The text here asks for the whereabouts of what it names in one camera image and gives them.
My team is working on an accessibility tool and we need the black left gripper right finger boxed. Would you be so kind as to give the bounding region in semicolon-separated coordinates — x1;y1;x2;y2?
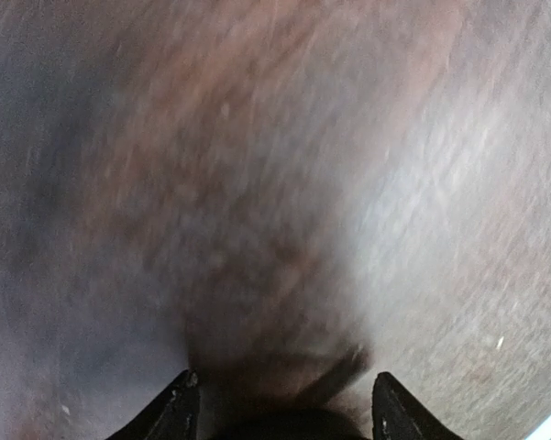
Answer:
372;372;462;440

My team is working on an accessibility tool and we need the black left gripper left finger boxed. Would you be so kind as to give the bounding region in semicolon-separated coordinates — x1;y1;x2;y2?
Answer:
107;369;200;440

